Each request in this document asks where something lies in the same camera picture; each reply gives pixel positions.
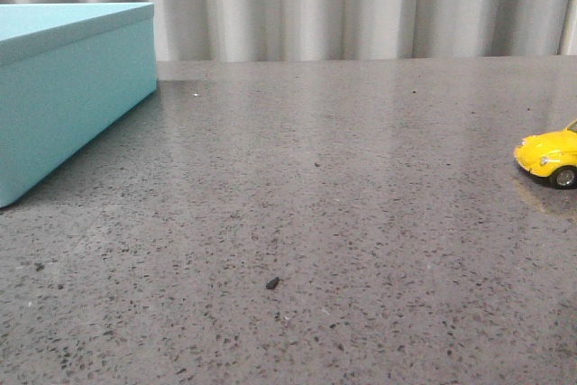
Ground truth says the yellow toy beetle car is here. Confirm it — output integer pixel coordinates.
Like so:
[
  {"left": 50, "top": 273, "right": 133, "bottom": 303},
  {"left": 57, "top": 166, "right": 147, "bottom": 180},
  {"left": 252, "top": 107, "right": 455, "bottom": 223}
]
[{"left": 514, "top": 120, "right": 576, "bottom": 189}]

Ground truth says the light blue plastic box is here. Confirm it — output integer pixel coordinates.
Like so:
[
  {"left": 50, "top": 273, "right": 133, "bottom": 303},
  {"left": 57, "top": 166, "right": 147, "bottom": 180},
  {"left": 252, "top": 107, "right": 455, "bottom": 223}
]
[{"left": 1, "top": 2, "right": 157, "bottom": 206}]

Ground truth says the small black debris piece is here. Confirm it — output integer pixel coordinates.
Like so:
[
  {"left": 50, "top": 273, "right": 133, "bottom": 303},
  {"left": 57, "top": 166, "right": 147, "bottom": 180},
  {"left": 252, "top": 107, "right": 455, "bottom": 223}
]
[{"left": 265, "top": 277, "right": 280, "bottom": 290}]

